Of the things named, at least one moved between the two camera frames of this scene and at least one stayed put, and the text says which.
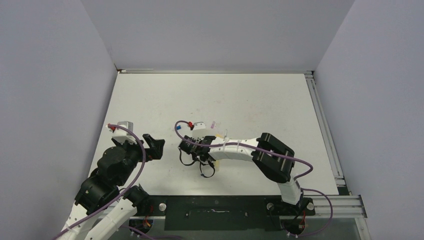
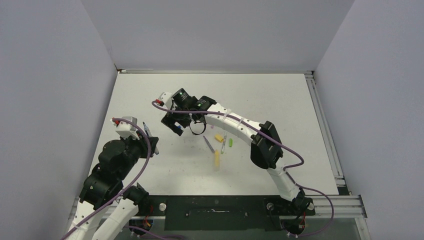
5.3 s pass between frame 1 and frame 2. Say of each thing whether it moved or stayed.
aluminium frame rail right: stayed
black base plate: stayed
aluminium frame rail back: stayed
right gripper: moved
